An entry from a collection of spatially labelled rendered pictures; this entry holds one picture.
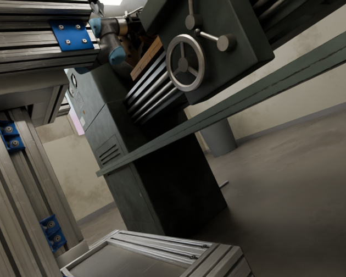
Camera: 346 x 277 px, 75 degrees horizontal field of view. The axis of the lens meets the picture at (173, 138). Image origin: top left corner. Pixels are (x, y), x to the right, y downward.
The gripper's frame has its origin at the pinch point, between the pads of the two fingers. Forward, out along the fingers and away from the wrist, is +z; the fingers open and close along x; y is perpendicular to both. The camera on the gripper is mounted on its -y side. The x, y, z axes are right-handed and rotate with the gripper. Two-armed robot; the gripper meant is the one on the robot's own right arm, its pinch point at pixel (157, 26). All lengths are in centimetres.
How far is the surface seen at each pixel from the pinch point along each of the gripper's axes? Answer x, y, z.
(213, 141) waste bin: -83, -196, 184
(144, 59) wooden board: -19.4, 7.2, -21.1
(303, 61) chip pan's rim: -53, 66, -32
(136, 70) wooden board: -19.5, -1.9, -21.3
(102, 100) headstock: -19.5, -32.5, -29.9
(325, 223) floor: -108, 35, 4
